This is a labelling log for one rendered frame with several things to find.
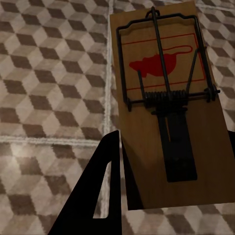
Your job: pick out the mousetrap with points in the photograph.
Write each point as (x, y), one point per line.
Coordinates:
(175, 142)

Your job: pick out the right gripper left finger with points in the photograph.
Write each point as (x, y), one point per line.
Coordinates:
(76, 217)

